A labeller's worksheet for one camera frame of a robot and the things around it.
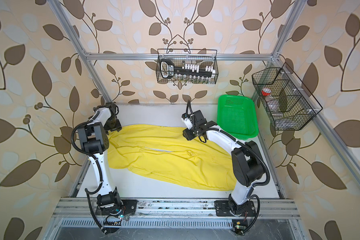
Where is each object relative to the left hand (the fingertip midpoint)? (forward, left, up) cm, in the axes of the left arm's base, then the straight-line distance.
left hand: (113, 129), depth 102 cm
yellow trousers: (-18, -37, -2) cm, 41 cm away
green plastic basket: (+20, -89, -3) cm, 91 cm away
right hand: (-7, -51, +8) cm, 52 cm away
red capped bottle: (+7, -94, +31) cm, 99 cm away
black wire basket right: (-1, -102, +31) cm, 107 cm away
